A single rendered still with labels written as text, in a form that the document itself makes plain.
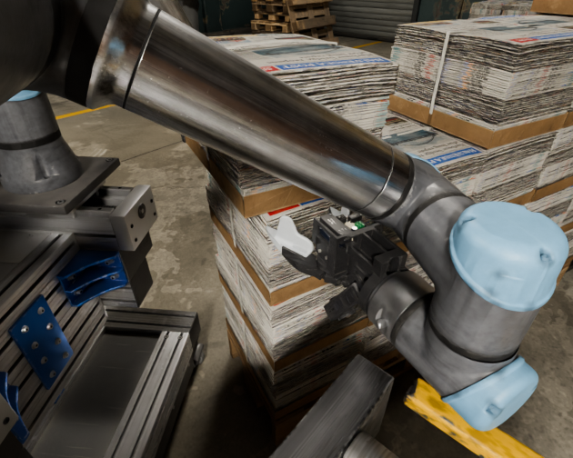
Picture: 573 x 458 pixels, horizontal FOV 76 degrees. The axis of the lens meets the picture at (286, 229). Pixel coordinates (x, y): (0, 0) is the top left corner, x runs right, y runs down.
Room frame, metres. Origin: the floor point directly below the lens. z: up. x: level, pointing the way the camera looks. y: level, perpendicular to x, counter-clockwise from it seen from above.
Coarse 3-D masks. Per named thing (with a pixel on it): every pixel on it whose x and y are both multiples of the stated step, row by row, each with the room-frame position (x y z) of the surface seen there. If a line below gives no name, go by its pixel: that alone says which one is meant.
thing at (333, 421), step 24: (360, 360) 0.27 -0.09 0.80; (336, 384) 0.24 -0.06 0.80; (360, 384) 0.24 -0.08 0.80; (384, 384) 0.24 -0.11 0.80; (312, 408) 0.21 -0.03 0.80; (336, 408) 0.21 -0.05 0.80; (360, 408) 0.21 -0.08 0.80; (384, 408) 0.24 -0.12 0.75; (312, 432) 0.19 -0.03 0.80; (336, 432) 0.19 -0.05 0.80; (288, 456) 0.16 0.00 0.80; (312, 456) 0.16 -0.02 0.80; (336, 456) 0.16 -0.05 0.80
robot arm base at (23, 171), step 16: (0, 144) 0.65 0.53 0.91; (16, 144) 0.65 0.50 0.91; (32, 144) 0.66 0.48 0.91; (48, 144) 0.68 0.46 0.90; (64, 144) 0.72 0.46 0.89; (0, 160) 0.65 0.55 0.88; (16, 160) 0.65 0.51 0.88; (32, 160) 0.65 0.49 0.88; (48, 160) 0.67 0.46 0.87; (64, 160) 0.69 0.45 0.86; (0, 176) 0.66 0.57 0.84; (16, 176) 0.64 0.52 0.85; (32, 176) 0.64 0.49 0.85; (48, 176) 0.66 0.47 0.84; (64, 176) 0.67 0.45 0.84; (16, 192) 0.63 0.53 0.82; (32, 192) 0.63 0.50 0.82
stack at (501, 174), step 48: (432, 144) 0.85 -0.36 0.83; (528, 144) 0.89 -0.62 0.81; (480, 192) 0.83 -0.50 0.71; (528, 192) 0.95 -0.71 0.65; (240, 240) 0.66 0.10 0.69; (240, 288) 0.71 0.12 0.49; (336, 288) 0.61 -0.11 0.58; (240, 336) 0.74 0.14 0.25; (288, 336) 0.55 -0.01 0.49; (384, 336) 0.72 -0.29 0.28; (288, 384) 0.56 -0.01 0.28; (288, 432) 0.56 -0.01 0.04
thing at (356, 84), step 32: (256, 64) 0.59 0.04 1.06; (288, 64) 0.60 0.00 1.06; (320, 64) 0.61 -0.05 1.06; (352, 64) 0.61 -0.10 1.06; (384, 64) 0.64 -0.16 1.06; (320, 96) 0.58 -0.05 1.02; (352, 96) 0.61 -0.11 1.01; (384, 96) 0.65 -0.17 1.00; (224, 160) 0.58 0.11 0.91; (256, 192) 0.53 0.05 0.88
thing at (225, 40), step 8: (216, 40) 0.82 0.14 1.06; (224, 40) 0.83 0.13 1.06; (232, 40) 0.83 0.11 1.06; (240, 40) 0.83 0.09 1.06; (248, 40) 0.84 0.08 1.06; (256, 40) 0.84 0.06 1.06; (264, 40) 0.84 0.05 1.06; (320, 40) 0.85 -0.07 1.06; (232, 48) 0.76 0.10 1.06; (240, 48) 0.76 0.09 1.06; (200, 144) 0.73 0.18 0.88
